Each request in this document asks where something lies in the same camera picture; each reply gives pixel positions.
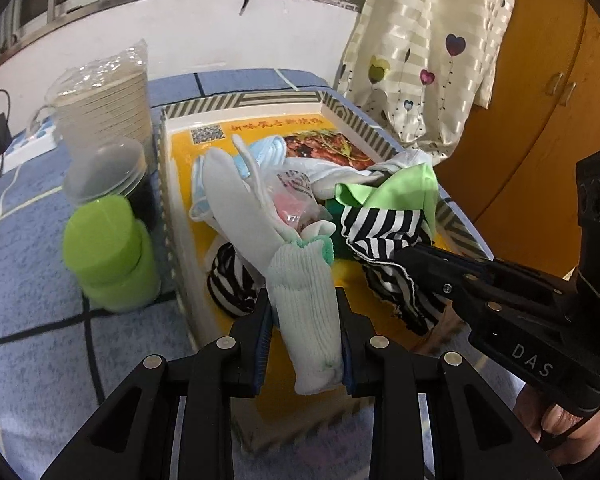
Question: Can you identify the white power strip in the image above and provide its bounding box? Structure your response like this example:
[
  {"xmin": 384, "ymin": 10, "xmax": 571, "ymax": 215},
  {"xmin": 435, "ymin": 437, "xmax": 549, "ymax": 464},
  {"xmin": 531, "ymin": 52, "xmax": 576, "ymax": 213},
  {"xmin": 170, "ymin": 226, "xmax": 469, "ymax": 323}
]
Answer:
[{"xmin": 0, "ymin": 127, "xmax": 58, "ymax": 188}]

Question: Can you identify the blue face mask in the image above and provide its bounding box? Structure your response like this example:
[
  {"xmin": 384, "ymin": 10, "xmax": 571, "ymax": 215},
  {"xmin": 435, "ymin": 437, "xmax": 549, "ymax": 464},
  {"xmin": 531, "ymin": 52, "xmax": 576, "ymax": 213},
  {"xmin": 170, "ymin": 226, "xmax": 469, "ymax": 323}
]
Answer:
[{"xmin": 189, "ymin": 137, "xmax": 288, "ymax": 223}]

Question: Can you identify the wooden cabinet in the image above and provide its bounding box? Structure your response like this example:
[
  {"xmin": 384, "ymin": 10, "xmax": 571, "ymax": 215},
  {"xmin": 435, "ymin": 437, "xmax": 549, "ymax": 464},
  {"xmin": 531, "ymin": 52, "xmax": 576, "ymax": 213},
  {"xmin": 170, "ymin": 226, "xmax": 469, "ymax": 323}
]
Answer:
[{"xmin": 435, "ymin": 0, "xmax": 600, "ymax": 281}]

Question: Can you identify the striped cardboard box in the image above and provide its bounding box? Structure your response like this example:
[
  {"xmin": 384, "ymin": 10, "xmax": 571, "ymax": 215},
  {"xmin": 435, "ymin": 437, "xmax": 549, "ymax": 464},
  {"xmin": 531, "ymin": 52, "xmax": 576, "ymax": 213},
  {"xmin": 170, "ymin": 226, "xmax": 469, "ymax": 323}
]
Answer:
[{"xmin": 157, "ymin": 87, "xmax": 491, "ymax": 456}]

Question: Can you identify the person's right hand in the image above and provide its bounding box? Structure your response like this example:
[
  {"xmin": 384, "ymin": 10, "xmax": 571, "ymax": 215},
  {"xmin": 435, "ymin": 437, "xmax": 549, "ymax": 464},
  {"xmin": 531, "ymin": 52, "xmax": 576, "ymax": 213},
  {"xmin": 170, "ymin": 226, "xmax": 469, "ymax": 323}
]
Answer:
[{"xmin": 512, "ymin": 382, "xmax": 600, "ymax": 467}]

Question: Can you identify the clear lidded plastic container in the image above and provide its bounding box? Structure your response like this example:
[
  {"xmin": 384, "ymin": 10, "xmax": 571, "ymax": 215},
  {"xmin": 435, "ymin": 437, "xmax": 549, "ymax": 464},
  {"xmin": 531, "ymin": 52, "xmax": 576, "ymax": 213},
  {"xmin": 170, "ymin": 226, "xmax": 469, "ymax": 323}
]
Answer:
[{"xmin": 62, "ymin": 139, "xmax": 158, "ymax": 233}]

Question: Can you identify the heart print curtain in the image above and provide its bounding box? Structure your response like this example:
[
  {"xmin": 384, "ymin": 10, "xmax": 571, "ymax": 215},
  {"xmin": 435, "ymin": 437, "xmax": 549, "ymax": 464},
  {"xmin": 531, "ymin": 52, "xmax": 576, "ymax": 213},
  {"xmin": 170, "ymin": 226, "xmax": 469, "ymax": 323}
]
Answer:
[{"xmin": 337, "ymin": 0, "xmax": 523, "ymax": 158}]

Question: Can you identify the bagged stack of plastic containers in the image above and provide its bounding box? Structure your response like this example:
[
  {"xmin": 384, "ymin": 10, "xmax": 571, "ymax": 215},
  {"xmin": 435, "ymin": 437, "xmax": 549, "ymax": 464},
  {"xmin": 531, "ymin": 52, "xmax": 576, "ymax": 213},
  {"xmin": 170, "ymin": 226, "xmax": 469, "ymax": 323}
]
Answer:
[{"xmin": 45, "ymin": 40, "xmax": 153, "ymax": 153}]

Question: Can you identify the clear bag with pink item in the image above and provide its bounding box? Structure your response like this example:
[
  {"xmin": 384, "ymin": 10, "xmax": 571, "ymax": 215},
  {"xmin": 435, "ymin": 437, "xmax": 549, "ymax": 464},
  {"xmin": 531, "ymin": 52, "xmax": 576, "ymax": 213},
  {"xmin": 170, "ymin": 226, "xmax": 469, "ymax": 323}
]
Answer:
[{"xmin": 262, "ymin": 167, "xmax": 335, "ymax": 235}]

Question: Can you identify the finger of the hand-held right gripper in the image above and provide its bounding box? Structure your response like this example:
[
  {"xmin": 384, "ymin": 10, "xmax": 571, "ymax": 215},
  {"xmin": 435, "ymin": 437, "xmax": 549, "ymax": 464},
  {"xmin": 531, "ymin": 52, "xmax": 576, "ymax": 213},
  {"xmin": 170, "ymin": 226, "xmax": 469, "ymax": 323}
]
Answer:
[{"xmin": 394, "ymin": 244, "xmax": 579, "ymax": 342}]

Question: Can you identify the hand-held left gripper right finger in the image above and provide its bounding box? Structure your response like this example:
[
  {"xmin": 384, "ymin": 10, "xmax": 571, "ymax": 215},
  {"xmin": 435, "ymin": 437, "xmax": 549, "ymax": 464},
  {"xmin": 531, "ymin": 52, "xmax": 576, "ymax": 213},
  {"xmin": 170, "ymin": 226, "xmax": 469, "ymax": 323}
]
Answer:
[{"xmin": 335, "ymin": 286, "xmax": 563, "ymax": 480}]

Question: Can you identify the white sock with green toe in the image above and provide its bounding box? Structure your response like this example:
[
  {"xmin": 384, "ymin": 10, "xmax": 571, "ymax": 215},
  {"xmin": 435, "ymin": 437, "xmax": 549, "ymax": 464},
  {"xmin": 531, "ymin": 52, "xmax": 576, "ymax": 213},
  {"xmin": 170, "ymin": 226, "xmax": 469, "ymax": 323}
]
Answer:
[{"xmin": 266, "ymin": 234, "xmax": 346, "ymax": 396}]

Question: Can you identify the light grey sock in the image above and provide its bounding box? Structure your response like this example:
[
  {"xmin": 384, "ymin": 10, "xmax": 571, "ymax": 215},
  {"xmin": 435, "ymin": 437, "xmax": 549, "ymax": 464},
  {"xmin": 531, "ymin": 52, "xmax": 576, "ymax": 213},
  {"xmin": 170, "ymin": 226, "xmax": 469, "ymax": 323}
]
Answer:
[
  {"xmin": 200, "ymin": 150, "xmax": 303, "ymax": 281},
  {"xmin": 284, "ymin": 150, "xmax": 433, "ymax": 198}
]

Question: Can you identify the blue checked blanket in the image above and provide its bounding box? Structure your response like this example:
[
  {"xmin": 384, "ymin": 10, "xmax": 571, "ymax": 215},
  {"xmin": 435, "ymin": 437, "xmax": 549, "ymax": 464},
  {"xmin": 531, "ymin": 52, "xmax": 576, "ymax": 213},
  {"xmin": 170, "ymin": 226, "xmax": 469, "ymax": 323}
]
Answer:
[{"xmin": 0, "ymin": 67, "xmax": 486, "ymax": 480}]

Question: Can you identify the striped cloth with green trim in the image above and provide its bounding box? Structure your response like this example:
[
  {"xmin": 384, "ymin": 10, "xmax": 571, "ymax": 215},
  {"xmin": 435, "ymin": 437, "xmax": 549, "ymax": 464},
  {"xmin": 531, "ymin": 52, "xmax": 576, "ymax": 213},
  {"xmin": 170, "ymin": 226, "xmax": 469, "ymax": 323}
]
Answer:
[{"xmin": 332, "ymin": 162, "xmax": 438, "ymax": 337}]

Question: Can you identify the black white striped cloth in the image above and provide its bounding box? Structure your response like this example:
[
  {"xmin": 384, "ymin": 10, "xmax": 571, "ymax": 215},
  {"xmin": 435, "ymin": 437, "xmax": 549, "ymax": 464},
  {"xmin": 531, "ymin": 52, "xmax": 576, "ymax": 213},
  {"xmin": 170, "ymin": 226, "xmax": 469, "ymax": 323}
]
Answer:
[{"xmin": 206, "ymin": 241, "xmax": 270, "ymax": 318}]

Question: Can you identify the light green jar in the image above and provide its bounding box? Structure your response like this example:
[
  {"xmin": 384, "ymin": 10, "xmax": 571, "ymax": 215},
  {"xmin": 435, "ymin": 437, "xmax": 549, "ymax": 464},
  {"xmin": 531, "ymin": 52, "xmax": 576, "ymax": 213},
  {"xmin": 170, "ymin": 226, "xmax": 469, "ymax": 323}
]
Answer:
[{"xmin": 62, "ymin": 195, "xmax": 162, "ymax": 313}]

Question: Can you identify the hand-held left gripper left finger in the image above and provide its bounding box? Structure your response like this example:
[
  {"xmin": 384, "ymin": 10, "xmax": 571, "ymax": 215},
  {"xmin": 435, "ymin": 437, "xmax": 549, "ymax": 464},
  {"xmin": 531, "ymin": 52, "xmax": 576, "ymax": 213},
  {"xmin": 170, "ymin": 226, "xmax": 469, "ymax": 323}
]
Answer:
[{"xmin": 40, "ymin": 287, "xmax": 276, "ymax": 480}]

